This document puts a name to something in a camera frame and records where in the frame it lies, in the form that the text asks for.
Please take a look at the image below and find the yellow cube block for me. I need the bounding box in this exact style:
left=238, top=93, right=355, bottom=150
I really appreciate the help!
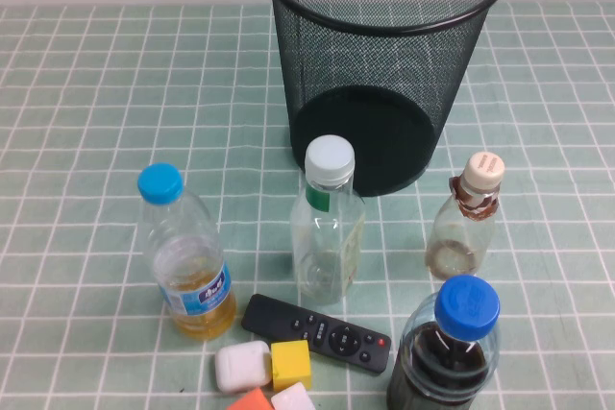
left=270, top=339, right=313, bottom=392

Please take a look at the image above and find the dark liquid bottle blue cap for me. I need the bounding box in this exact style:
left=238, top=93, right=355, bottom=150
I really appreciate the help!
left=386, top=274, right=502, bottom=410

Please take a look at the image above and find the light-blue cap bottle yellow liquid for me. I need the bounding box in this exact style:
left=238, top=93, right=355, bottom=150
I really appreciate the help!
left=136, top=162, right=238, bottom=342

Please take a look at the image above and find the orange block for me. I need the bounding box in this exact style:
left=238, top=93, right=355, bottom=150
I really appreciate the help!
left=225, top=386, right=275, bottom=410

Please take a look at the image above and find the white block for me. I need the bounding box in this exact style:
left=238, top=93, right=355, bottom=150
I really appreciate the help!
left=270, top=380, right=317, bottom=410

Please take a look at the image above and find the white earbud case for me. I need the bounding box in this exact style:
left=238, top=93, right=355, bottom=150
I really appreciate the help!
left=214, top=340, right=273, bottom=393

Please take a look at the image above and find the clear bottle white cap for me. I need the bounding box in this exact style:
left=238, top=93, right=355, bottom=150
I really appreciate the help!
left=289, top=134, right=366, bottom=306

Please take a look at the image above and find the black wire mesh wastebasket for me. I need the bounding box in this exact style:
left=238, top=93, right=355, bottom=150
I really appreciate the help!
left=257, top=0, right=512, bottom=198

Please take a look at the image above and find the small bottle beige cap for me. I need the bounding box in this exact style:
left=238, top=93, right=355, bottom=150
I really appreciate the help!
left=425, top=151, right=506, bottom=280

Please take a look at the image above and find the black remote control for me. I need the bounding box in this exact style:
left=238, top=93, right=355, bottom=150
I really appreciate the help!
left=240, top=293, right=393, bottom=374

